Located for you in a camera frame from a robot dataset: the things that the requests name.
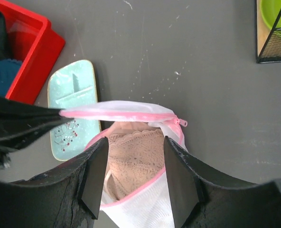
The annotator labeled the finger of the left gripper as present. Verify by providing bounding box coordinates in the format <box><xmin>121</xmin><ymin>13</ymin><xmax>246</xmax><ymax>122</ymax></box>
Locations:
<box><xmin>0</xmin><ymin>96</ymin><xmax>71</xmax><ymax>168</ymax></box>

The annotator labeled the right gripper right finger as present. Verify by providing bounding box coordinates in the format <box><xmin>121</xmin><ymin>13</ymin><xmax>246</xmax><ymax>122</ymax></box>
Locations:
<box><xmin>164</xmin><ymin>138</ymin><xmax>281</xmax><ymax>228</ymax></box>

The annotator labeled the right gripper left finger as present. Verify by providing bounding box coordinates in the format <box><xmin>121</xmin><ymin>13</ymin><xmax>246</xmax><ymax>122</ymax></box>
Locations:
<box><xmin>0</xmin><ymin>138</ymin><xmax>108</xmax><ymax>228</ymax></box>

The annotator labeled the white mesh laundry bag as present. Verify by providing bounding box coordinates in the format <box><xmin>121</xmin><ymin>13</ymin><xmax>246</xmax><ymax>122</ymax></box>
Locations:
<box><xmin>60</xmin><ymin>101</ymin><xmax>187</xmax><ymax>228</ymax></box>

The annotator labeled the beige lace bra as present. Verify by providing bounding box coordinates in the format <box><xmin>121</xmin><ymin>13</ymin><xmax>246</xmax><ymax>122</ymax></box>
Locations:
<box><xmin>103</xmin><ymin>122</ymin><xmax>164</xmax><ymax>201</ymax></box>

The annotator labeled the blue bra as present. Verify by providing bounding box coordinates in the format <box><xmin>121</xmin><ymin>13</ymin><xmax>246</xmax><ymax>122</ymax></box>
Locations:
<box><xmin>0</xmin><ymin>59</ymin><xmax>22</xmax><ymax>97</ymax></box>

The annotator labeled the light green ceramic tray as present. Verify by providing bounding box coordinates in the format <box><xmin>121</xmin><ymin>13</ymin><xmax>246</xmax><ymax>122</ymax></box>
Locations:
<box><xmin>47</xmin><ymin>60</ymin><xmax>101</xmax><ymax>162</ymax></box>

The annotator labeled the red plastic bin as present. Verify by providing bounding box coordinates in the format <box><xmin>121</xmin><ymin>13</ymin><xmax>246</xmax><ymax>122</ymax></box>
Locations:
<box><xmin>0</xmin><ymin>0</ymin><xmax>66</xmax><ymax>104</ymax></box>

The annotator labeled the green plastic bowl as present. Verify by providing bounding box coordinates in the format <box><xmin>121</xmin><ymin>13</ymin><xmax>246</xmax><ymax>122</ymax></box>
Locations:
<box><xmin>260</xmin><ymin>0</ymin><xmax>281</xmax><ymax>38</ymax></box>

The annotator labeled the black wire shelf rack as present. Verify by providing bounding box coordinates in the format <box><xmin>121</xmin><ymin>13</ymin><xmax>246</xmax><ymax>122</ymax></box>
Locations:
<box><xmin>255</xmin><ymin>0</ymin><xmax>281</xmax><ymax>63</ymax></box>

